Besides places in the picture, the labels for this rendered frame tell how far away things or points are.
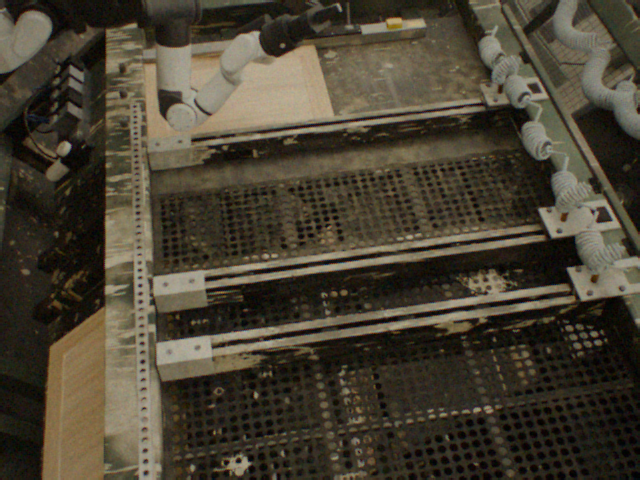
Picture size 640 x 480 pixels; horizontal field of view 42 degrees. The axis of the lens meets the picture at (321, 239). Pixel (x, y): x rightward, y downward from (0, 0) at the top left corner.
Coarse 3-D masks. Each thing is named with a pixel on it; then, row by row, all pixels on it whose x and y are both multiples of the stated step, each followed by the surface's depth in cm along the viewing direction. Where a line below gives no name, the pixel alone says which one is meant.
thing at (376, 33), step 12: (384, 24) 285; (336, 36) 281; (348, 36) 282; (360, 36) 283; (372, 36) 283; (384, 36) 284; (396, 36) 285; (408, 36) 286; (420, 36) 287; (192, 48) 278; (204, 48) 278; (216, 48) 278; (144, 60) 275
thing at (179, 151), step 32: (512, 64) 239; (544, 96) 247; (256, 128) 246; (288, 128) 246; (320, 128) 245; (352, 128) 246; (384, 128) 248; (416, 128) 250; (448, 128) 252; (160, 160) 242; (192, 160) 244; (224, 160) 246
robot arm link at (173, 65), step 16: (160, 48) 212; (176, 48) 212; (160, 64) 215; (176, 64) 214; (160, 80) 217; (176, 80) 216; (160, 96) 218; (176, 96) 217; (160, 112) 220; (176, 112) 219; (192, 112) 219; (176, 128) 221
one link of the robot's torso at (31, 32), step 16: (0, 16) 234; (32, 16) 220; (0, 32) 230; (16, 32) 224; (32, 32) 224; (48, 32) 224; (0, 48) 227; (16, 48) 226; (32, 48) 227; (0, 64) 231; (16, 64) 231
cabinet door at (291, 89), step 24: (312, 48) 281; (192, 72) 273; (216, 72) 273; (264, 72) 273; (288, 72) 272; (312, 72) 272; (240, 96) 265; (264, 96) 264; (288, 96) 264; (312, 96) 263; (216, 120) 257; (240, 120) 257; (264, 120) 257; (288, 120) 256
